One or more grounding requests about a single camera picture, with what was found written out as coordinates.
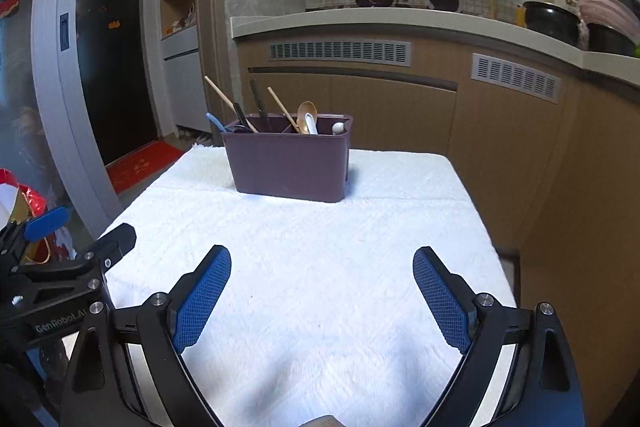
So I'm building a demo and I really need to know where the white cabinet with niche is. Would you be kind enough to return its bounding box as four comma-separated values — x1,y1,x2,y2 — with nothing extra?
159,0,208,142

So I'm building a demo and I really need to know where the pink colander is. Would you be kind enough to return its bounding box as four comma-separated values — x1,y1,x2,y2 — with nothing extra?
574,0,640,42

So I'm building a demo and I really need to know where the red doormat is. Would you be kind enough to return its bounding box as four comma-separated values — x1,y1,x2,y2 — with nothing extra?
105,142,187,195

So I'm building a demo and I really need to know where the dark door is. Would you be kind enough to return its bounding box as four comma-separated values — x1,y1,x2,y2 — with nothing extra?
75,0,161,165

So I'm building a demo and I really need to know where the long white vent grille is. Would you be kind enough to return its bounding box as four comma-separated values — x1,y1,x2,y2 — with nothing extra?
269,39,413,68

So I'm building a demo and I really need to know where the wooden chopstick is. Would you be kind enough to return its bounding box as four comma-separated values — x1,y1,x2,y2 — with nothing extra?
204,76,260,134
266,87,302,134

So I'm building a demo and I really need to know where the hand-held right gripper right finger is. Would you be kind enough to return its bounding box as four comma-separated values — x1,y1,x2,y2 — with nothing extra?
412,246,586,427

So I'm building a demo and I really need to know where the purple plastic utensil holder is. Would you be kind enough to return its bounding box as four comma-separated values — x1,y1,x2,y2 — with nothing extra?
221,113,355,204

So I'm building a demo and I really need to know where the blue plastic spoon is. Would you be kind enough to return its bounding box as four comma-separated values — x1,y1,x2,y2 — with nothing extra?
206,112,246,134

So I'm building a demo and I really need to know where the black pot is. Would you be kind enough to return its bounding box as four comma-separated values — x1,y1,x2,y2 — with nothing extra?
522,1,583,48
585,23,638,56

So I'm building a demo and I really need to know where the wooden spoon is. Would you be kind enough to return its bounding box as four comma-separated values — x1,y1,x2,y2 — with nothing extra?
297,102,319,134

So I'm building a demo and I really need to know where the short white vent grille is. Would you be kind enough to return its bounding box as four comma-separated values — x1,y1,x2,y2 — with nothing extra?
471,53,563,104

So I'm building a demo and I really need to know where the glass sliding door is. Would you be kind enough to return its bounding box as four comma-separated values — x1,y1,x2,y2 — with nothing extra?
0,0,126,258

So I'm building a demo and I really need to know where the red gift bag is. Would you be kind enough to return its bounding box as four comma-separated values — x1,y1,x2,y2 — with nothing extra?
0,168,51,265

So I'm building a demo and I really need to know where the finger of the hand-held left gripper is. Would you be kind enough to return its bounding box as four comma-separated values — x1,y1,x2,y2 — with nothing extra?
0,206,71,265
10,223,137,308

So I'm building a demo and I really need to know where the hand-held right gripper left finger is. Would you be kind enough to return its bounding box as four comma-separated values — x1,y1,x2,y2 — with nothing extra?
60,244,233,427

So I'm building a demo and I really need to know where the white textured towel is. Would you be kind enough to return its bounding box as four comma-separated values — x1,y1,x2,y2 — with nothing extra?
97,144,518,427

